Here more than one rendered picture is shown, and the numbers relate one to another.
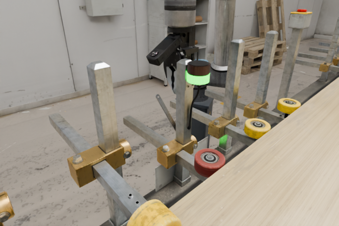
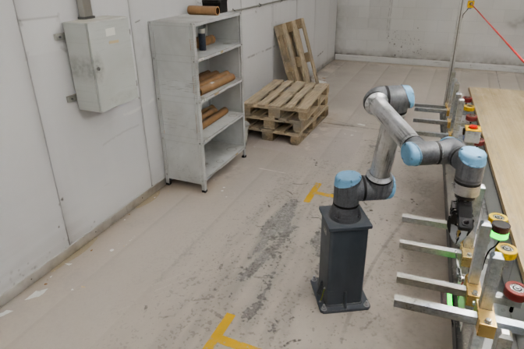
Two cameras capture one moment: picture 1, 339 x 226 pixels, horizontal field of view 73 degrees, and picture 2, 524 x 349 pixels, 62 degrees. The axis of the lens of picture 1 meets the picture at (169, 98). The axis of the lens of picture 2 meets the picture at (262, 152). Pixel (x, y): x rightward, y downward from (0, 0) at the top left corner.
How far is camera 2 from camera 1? 1.47 m
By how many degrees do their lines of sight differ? 25
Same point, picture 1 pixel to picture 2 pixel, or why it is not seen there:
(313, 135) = not seen: outside the picture
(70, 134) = (443, 308)
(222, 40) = (389, 154)
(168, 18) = (468, 193)
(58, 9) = (36, 111)
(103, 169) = (504, 320)
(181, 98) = (483, 249)
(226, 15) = not seen: hidden behind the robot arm
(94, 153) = (486, 313)
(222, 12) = not seen: hidden behind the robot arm
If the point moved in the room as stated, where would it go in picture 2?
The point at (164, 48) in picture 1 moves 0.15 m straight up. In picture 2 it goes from (469, 216) to (477, 178)
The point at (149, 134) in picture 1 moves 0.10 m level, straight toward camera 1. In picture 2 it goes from (441, 285) to (465, 300)
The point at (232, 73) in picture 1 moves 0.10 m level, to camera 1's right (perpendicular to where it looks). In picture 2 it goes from (477, 211) to (493, 205)
